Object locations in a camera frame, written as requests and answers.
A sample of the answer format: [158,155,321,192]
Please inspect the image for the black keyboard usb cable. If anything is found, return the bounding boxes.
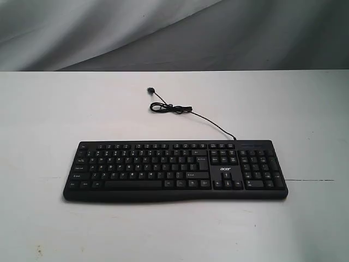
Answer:
[146,87,237,142]

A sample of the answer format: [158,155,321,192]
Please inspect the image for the grey backdrop cloth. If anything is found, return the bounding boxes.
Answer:
[1,1,348,72]

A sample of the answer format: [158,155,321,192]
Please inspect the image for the black acer keyboard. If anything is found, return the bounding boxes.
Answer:
[63,140,288,203]

